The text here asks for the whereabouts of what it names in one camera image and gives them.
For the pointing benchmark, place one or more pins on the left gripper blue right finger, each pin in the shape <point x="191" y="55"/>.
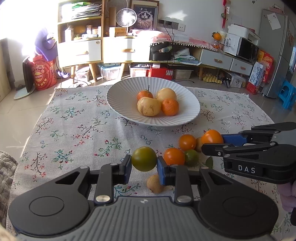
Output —
<point x="177" y="176"/>

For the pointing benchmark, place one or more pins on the white ribbed plate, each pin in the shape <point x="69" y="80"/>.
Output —
<point x="136" y="100"/>

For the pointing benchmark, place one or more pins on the grey refrigerator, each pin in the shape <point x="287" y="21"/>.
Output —
<point x="277" y="34"/>

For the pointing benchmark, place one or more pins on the yellow pear front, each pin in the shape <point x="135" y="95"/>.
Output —
<point x="149" y="106"/>

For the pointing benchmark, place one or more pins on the black floor heater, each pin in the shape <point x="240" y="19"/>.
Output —
<point x="29" y="86"/>

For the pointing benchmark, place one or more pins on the yellow pear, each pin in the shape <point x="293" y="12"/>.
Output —
<point x="166" y="93"/>
<point x="149" y="106"/>

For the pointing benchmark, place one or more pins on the floral tablecloth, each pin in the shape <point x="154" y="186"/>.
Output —
<point x="78" y="128"/>

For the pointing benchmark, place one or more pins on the brown kiwi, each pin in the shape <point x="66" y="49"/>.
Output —
<point x="199" y="144"/>
<point x="154" y="185"/>

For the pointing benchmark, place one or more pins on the red box under cabinet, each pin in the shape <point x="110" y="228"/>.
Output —
<point x="163" y="72"/>

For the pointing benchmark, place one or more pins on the green mandarin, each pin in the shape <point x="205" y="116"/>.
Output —
<point x="144" y="159"/>

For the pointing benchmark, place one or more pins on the green leaf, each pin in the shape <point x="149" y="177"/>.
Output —
<point x="209" y="162"/>

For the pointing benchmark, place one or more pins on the white desk fan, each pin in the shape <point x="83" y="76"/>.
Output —
<point x="126" y="18"/>

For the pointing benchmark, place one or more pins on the low TV cabinet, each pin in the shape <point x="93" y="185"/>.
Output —
<point x="138" y="50"/>

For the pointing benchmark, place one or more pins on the red snack bucket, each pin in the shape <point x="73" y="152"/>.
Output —
<point x="44" y="73"/>

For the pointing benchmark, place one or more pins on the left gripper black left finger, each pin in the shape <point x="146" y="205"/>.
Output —
<point x="110" y="175"/>

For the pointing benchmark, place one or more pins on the clear storage bin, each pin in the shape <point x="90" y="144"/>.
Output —
<point x="110" y="71"/>

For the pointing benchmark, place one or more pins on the small orange mandarin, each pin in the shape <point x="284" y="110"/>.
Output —
<point x="170" y="107"/>

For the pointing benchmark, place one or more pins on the yellow pear back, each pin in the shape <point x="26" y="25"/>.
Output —
<point x="166" y="93"/>

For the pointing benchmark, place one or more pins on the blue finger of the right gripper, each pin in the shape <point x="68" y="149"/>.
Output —
<point x="280" y="133"/>

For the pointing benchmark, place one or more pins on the cat picture frame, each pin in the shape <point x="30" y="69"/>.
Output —
<point x="147" y="14"/>

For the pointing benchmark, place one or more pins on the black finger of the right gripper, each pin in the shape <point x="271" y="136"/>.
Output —
<point x="222" y="149"/>

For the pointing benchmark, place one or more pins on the orange tomato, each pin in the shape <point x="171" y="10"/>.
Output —
<point x="212" y="137"/>
<point x="187" y="142"/>
<point x="174" y="156"/>

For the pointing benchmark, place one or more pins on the white microwave oven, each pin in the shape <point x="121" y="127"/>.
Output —
<point x="240" y="47"/>

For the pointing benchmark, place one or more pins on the orange tomato top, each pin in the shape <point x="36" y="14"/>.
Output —
<point x="187" y="142"/>

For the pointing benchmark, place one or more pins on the orange mandarin with stem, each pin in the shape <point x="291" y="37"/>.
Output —
<point x="144" y="93"/>

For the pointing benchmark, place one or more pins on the grey quilted blanket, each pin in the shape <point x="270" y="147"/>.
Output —
<point x="8" y="167"/>

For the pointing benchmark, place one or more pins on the wooden shelf cabinet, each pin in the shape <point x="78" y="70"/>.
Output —
<point x="80" y="35"/>

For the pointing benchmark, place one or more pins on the blue plastic stool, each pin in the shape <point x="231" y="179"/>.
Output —
<point x="287" y="95"/>

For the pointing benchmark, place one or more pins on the green tomato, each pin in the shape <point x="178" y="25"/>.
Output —
<point x="191" y="158"/>

